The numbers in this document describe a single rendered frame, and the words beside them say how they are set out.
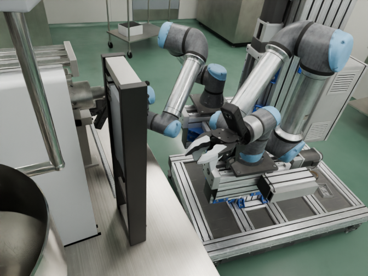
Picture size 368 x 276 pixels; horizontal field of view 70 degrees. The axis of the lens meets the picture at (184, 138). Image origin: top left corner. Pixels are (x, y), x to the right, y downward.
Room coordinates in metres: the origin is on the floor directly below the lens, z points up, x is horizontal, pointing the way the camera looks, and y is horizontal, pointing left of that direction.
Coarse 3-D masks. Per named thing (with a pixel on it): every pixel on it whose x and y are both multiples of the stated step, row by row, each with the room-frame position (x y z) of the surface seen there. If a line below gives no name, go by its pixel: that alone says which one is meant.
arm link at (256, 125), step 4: (248, 116) 0.67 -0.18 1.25; (252, 116) 0.66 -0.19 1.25; (244, 120) 0.64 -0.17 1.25; (248, 120) 0.63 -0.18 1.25; (252, 120) 0.64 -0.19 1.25; (256, 120) 0.64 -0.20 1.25; (252, 124) 0.62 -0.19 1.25; (256, 124) 0.63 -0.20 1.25; (260, 124) 0.64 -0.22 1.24; (252, 128) 0.61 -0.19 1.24; (256, 128) 0.62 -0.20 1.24; (260, 128) 0.63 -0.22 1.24; (256, 132) 0.61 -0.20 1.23; (260, 132) 0.62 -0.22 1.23; (256, 136) 0.61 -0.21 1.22; (252, 140) 0.61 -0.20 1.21
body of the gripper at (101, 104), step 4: (96, 100) 0.81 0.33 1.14; (100, 100) 0.81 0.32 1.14; (104, 100) 0.84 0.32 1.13; (96, 104) 0.81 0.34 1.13; (100, 104) 0.81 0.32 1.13; (104, 104) 0.84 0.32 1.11; (92, 108) 0.80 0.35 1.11; (96, 108) 0.81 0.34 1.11; (100, 108) 0.81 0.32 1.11; (92, 112) 0.80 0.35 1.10; (96, 112) 0.82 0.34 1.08; (100, 112) 0.82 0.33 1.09
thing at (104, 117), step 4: (104, 108) 0.84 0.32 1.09; (104, 112) 0.83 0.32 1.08; (96, 116) 0.86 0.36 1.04; (100, 116) 0.83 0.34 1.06; (104, 116) 0.83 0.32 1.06; (96, 120) 0.83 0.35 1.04; (100, 120) 0.82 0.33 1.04; (104, 120) 0.83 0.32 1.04; (96, 124) 0.82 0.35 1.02; (100, 124) 0.82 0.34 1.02; (96, 128) 0.81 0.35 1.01; (100, 128) 0.82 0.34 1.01
